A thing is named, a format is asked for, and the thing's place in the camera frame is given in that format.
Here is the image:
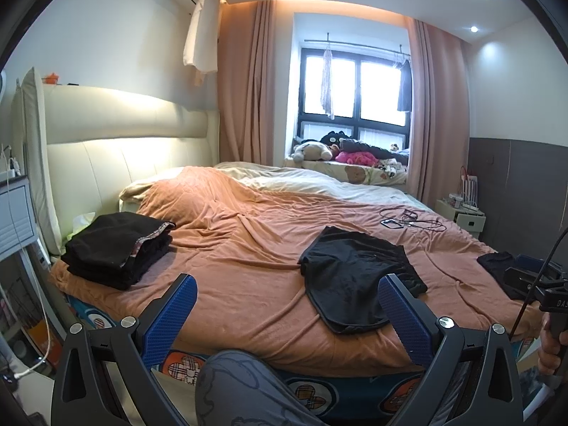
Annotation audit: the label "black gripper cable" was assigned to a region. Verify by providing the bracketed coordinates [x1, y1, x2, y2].
[507, 226, 568, 343]

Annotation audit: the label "folded black clothes stack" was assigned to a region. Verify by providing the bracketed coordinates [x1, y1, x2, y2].
[62, 212, 176, 291]

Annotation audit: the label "grey patterned trouser leg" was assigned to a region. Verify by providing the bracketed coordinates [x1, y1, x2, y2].
[195, 350, 322, 425]

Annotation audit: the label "white nightstand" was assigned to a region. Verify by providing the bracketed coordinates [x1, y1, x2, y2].
[434, 199, 486, 239]

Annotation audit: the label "orange bed blanket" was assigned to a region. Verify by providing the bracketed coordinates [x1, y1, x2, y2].
[50, 166, 542, 378]

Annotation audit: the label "pink cloth on sill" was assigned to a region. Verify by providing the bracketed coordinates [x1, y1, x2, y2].
[335, 151, 378, 167]

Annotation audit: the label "dark hanging garment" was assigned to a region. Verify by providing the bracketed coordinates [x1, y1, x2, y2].
[398, 60, 413, 113]

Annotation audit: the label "black framed window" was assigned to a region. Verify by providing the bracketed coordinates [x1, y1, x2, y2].
[296, 48, 411, 150]

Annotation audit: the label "black shorts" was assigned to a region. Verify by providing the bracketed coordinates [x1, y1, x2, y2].
[299, 226, 427, 335]

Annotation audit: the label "white side cabinet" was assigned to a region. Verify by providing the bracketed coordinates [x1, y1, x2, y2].
[0, 176, 38, 262]

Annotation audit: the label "black garment at bed edge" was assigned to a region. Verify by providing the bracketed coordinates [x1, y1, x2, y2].
[476, 252, 533, 301]

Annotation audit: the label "pink left curtain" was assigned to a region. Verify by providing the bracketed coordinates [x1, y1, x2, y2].
[217, 0, 275, 165]

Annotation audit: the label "white hanging shirt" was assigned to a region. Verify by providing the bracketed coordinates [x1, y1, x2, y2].
[183, 0, 220, 86]

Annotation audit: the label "pink right curtain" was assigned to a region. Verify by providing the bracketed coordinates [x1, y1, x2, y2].
[406, 17, 470, 208]

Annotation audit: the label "cream padded headboard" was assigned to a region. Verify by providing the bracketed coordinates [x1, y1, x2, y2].
[12, 68, 219, 256]

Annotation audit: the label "pink curtain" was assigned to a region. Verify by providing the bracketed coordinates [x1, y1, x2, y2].
[406, 17, 470, 208]
[217, 0, 275, 165]

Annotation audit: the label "person's right hand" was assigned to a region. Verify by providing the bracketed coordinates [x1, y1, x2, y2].
[537, 312, 568, 375]

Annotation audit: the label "white plush toy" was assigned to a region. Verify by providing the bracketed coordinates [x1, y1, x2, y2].
[292, 141, 333, 164]

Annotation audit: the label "cream bed sheet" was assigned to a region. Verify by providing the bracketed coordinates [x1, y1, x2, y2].
[119, 163, 431, 213]

